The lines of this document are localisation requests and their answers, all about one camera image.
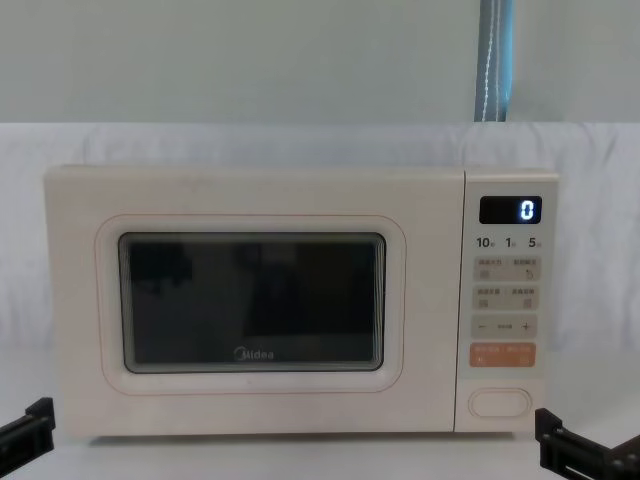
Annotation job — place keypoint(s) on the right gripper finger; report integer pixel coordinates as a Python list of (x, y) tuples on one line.
[(552, 440)]

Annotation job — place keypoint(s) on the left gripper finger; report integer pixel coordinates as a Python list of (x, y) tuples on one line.
[(39, 425)]

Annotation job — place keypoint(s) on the cream microwave oven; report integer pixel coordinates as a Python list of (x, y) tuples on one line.
[(250, 200)]

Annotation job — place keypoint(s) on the pale smooth curtain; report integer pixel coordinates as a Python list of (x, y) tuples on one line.
[(200, 60)]

